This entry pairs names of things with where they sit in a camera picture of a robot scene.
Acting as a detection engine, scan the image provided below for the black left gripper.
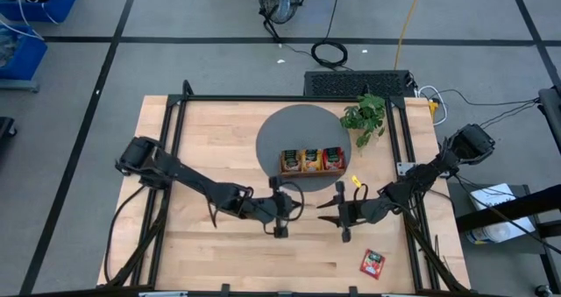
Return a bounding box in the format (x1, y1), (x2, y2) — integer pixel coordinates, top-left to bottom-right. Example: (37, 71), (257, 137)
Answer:
(252, 176), (304, 239)

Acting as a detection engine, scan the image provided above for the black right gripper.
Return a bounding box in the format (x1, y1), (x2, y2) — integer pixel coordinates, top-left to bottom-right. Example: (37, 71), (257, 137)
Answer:
(316, 180), (374, 244)

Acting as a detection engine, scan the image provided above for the orange mango tea packet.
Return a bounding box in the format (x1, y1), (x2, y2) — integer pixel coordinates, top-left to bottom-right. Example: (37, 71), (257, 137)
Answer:
(301, 148), (324, 173)

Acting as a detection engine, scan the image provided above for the red strawberry tea packet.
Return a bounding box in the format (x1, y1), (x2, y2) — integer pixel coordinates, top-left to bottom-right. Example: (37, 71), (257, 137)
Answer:
(323, 146), (346, 171)
(359, 249), (387, 280)

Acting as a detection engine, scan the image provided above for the wooden three-compartment tray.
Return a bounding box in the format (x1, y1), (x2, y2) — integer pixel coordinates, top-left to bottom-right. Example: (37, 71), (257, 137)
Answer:
(279, 146), (347, 179)

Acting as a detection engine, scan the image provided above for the round grey woven mat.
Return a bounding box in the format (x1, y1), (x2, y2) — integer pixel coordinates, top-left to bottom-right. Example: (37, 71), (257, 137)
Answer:
(255, 103), (353, 193)

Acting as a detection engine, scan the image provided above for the green potted artificial plant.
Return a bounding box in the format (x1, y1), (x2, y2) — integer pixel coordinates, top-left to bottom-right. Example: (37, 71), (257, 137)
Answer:
(339, 93), (387, 149)

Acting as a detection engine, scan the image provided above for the black computer case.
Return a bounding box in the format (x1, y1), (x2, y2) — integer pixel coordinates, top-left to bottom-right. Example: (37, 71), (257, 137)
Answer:
(302, 69), (417, 99)

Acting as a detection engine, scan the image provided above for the black equipment cart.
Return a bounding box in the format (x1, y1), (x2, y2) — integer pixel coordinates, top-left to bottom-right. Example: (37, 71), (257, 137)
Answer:
(446, 183), (561, 297)

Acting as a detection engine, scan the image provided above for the black floor fan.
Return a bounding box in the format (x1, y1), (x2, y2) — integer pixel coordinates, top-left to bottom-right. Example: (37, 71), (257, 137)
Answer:
(255, 0), (306, 26)

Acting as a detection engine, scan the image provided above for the grey padded chair part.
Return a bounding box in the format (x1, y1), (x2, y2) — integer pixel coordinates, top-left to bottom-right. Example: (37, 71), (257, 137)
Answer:
(536, 86), (561, 156)

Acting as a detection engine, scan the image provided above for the grey cart base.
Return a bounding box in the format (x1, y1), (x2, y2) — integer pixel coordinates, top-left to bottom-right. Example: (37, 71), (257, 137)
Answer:
(0, 80), (41, 95)

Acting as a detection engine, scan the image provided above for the blue storage bin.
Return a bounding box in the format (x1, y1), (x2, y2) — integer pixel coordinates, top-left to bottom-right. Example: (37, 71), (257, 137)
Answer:
(0, 0), (80, 25)
(0, 24), (49, 83)

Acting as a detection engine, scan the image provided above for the black aluminium table frame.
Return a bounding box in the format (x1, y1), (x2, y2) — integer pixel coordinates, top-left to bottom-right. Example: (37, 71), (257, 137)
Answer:
(96, 80), (472, 297)

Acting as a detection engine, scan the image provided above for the black coiled cable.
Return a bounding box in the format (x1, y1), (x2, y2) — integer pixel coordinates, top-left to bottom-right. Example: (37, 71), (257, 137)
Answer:
(309, 0), (350, 70)

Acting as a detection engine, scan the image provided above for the white looped cable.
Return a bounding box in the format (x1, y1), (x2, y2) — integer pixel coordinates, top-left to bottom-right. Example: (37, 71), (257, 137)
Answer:
(415, 85), (450, 128)

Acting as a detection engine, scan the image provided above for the black fan power cable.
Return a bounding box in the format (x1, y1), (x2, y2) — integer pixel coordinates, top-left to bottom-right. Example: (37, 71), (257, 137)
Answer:
(261, 18), (316, 60)

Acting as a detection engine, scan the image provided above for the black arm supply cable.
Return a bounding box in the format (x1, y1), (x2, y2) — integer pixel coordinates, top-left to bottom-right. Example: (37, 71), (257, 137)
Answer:
(103, 185), (148, 285)

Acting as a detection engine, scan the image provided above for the yellow hanging cable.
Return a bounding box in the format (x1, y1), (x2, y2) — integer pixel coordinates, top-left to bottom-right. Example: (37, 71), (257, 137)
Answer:
(393, 0), (426, 71)

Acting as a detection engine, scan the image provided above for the thin black floor cable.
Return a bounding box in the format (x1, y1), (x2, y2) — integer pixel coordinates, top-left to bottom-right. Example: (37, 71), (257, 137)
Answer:
(479, 98), (541, 130)

